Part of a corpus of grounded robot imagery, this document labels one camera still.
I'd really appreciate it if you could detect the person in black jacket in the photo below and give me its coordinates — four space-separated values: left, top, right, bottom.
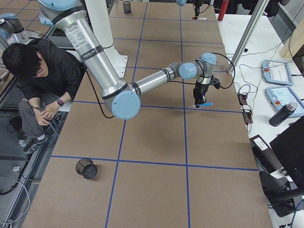
2 38 85 154

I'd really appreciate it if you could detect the teach pendant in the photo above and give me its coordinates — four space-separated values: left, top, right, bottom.
265 85 304 118
261 59 294 86

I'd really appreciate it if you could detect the red marker pen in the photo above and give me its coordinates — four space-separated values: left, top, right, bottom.
192 17 208 20

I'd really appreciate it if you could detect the lower teach pendant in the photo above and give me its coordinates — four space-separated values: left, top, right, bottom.
265 85 304 118

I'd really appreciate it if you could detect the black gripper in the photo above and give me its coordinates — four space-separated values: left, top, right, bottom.
193 0 202 17
193 76 221 108

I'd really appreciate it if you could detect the black mesh pen cup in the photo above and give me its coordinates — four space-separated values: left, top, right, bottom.
123 0 132 14
76 158 98 180

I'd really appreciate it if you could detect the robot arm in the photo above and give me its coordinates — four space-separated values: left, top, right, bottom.
176 0 211 19
39 0 221 120

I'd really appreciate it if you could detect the near black mesh pen cup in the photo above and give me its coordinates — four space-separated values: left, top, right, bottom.
76 158 98 180

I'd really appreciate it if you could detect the far black mesh pen cup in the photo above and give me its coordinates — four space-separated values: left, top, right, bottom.
123 0 132 14

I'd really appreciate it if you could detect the aluminium frame post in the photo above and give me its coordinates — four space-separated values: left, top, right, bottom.
228 0 269 73

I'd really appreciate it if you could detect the dark water bottle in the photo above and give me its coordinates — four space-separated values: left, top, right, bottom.
269 102 298 127

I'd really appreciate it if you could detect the upper teach pendant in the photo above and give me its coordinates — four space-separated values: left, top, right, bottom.
261 59 294 86

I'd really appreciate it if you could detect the black monitor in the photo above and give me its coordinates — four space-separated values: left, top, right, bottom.
270 117 304 187

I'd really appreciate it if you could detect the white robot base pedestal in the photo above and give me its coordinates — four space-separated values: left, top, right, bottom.
85 0 128 78

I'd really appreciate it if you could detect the blue marker pen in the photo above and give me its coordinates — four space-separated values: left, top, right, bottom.
193 103 213 108

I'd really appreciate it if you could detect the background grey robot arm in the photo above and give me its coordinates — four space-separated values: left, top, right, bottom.
0 13 30 44

